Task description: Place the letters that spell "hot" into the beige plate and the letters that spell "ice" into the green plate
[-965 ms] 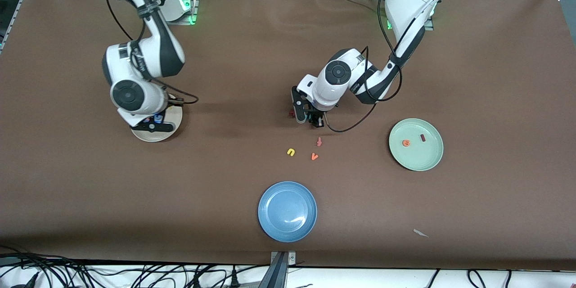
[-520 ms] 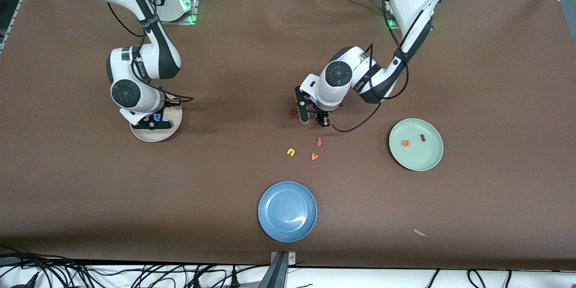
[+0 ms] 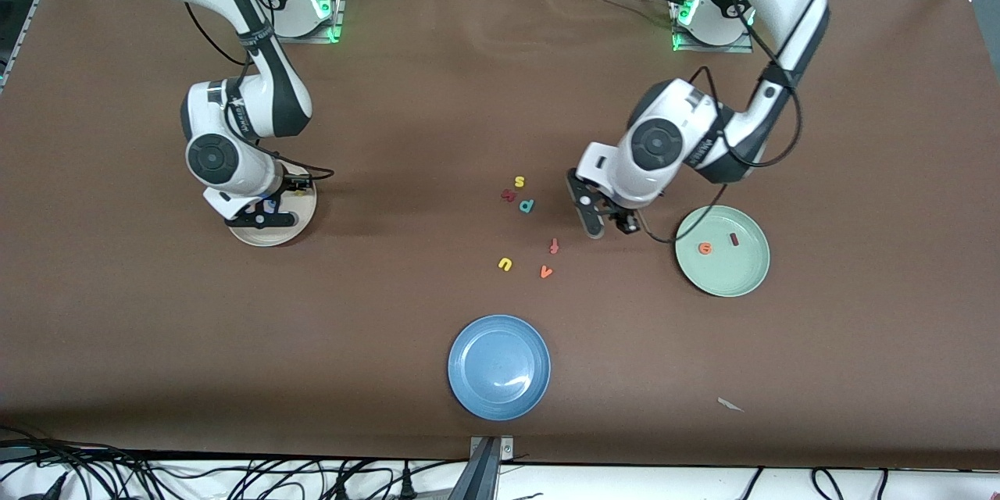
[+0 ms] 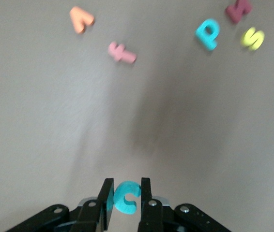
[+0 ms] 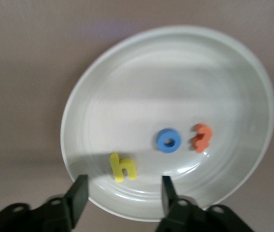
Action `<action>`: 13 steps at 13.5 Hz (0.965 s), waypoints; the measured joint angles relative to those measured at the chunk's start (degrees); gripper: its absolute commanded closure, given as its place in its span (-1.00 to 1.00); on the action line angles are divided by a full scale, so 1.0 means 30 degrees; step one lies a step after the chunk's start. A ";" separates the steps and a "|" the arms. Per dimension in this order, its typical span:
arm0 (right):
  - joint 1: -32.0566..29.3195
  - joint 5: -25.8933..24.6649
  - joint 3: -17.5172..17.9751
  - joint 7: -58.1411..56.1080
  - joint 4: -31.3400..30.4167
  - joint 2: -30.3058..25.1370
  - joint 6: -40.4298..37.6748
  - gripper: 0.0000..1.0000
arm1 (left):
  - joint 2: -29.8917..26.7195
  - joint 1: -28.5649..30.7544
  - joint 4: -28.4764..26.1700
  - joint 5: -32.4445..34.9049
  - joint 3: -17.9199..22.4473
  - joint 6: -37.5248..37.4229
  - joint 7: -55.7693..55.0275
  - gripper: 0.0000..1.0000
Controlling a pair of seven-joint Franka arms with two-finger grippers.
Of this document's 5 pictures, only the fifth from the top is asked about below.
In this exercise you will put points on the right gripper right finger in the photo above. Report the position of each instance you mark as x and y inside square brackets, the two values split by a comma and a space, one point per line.
[173, 210]

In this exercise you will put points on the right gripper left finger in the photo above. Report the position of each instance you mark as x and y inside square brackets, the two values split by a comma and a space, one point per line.
[77, 198]

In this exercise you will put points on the yellow foam letter h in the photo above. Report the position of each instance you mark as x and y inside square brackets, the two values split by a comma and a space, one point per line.
[117, 169]

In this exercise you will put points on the blue foam letter o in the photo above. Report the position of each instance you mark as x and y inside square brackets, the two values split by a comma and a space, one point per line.
[161, 141]

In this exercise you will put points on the orange foam letter t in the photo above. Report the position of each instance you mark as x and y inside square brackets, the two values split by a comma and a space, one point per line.
[202, 142]

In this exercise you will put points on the beige brown plate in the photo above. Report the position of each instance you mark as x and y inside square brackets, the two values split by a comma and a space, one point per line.
[151, 84]

